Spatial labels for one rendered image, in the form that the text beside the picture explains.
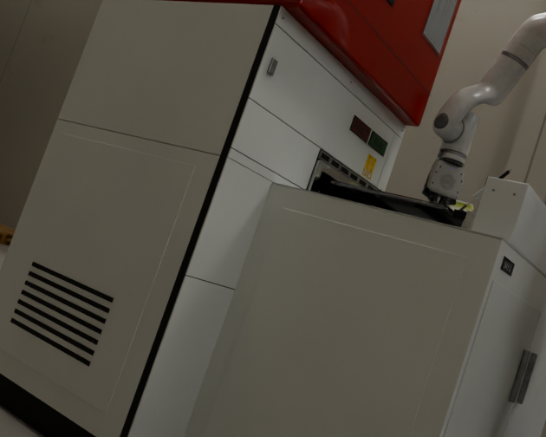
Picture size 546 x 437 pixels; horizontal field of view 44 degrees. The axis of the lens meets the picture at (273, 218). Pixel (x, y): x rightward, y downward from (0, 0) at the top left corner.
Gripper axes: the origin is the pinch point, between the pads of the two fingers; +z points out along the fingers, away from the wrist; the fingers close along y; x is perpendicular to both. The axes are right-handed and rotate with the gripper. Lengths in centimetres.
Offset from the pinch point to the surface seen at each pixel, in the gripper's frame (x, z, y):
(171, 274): -26, 41, -67
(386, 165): 26.5, -13.9, -11.6
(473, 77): 269, -150, 92
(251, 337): -22, 50, -43
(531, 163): 216, -90, 129
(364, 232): -36.2, 16.7, -27.5
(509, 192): -50, -1, -3
